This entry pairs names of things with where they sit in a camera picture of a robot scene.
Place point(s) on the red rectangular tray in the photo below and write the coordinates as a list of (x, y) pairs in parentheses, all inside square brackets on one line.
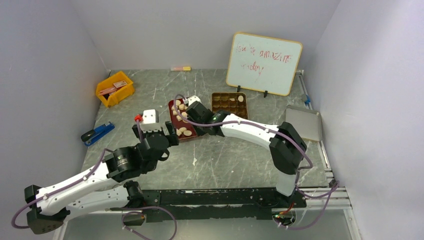
[(177, 121)]

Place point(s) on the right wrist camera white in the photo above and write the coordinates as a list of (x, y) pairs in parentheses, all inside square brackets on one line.
[(193, 99)]

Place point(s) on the pink box in bin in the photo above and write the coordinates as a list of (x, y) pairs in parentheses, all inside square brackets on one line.
[(115, 86)]

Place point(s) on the yellow plastic bin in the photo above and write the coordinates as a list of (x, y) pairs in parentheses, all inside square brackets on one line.
[(115, 98)]

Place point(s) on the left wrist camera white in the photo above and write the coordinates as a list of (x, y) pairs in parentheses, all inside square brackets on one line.
[(149, 116)]

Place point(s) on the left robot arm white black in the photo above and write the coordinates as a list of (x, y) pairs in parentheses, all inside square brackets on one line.
[(108, 184)]

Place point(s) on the silver box lid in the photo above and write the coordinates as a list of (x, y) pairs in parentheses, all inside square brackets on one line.
[(307, 122)]

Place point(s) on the blue clip on rail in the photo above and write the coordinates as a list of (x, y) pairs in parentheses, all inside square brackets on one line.
[(306, 99)]

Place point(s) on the yellow pink eraser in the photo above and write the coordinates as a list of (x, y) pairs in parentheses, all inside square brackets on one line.
[(181, 69)]

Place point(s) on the gold chocolate box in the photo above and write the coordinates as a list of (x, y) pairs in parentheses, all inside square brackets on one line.
[(228, 101)]

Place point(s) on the blue black stapler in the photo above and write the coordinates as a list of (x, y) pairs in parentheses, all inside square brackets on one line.
[(92, 136)]

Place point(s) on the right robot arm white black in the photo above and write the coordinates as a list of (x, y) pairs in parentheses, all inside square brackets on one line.
[(286, 146)]

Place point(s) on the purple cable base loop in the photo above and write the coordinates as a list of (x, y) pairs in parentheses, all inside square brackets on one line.
[(138, 216)]

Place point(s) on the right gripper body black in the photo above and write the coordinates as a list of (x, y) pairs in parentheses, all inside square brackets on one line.
[(194, 110)]

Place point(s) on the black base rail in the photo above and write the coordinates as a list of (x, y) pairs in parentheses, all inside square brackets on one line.
[(261, 203)]

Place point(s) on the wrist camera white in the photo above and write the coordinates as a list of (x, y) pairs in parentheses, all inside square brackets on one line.
[(149, 116), (193, 99)]

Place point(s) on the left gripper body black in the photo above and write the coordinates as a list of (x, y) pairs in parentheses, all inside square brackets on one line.
[(171, 136)]

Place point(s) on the whiteboard with yellow frame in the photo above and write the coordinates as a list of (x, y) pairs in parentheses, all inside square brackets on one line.
[(263, 64)]

